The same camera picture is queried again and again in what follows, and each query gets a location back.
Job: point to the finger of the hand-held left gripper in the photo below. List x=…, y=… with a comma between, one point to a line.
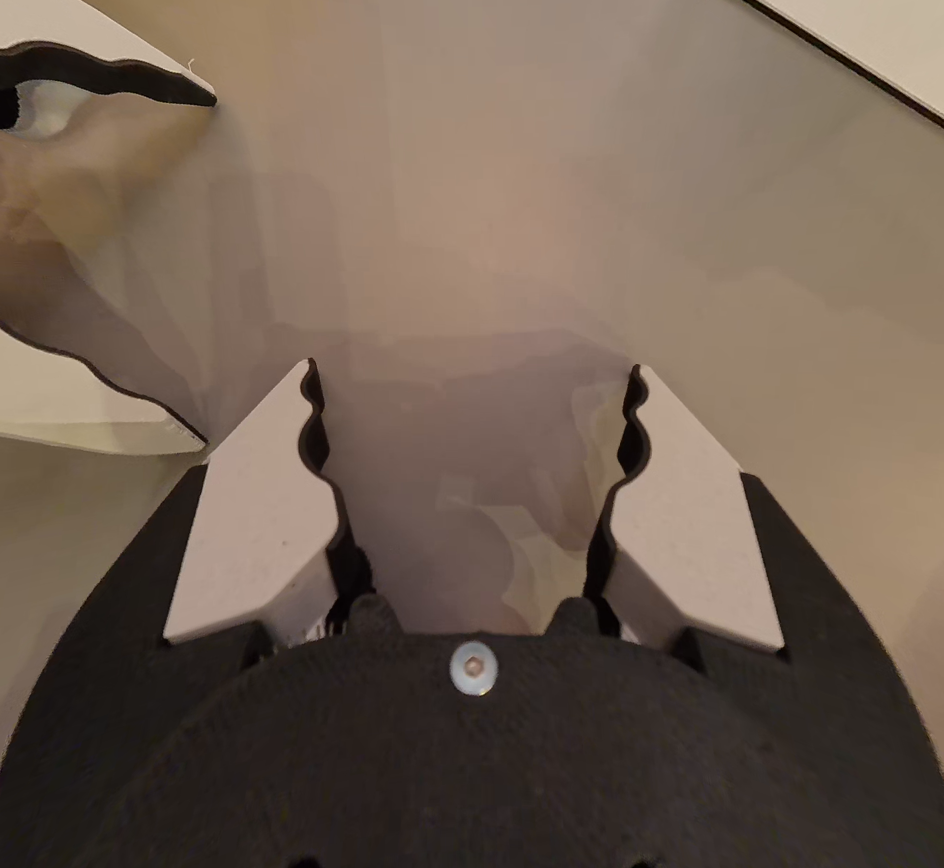
x=74, y=31
x=66, y=410

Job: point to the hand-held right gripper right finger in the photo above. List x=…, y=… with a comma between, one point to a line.
x=686, y=514

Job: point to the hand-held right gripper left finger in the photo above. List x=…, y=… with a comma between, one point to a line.
x=251, y=514

